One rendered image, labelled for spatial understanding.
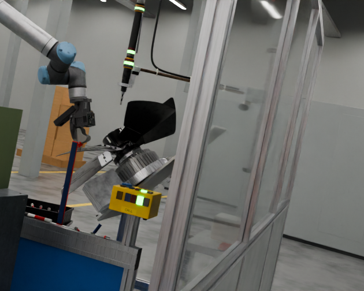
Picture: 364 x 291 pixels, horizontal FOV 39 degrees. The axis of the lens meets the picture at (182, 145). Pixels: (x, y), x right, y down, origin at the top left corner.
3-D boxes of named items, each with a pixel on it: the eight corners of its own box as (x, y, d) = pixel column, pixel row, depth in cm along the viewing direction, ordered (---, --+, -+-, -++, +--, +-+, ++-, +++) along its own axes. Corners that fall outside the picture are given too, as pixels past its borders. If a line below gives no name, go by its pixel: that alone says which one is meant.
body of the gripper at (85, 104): (87, 126, 205) (85, 96, 206) (68, 128, 208) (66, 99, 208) (96, 127, 213) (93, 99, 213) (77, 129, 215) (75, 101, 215)
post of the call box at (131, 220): (132, 245, 189) (138, 213, 189) (128, 246, 187) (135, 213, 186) (124, 243, 190) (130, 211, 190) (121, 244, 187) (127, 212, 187)
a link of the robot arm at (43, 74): (43, 56, 198) (69, 57, 204) (34, 72, 206) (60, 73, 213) (47, 73, 195) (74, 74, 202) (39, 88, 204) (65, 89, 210)
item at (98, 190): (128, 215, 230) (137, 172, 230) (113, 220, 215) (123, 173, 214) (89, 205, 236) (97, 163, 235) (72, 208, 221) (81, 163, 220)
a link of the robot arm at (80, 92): (65, 89, 208) (74, 91, 216) (66, 100, 208) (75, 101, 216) (81, 86, 206) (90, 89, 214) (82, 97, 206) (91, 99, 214)
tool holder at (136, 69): (134, 89, 234) (138, 68, 233) (137, 89, 227) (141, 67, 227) (115, 85, 231) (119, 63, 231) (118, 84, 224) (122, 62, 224)
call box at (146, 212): (156, 220, 191) (162, 192, 190) (147, 223, 181) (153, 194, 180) (118, 209, 195) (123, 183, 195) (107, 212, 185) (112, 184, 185)
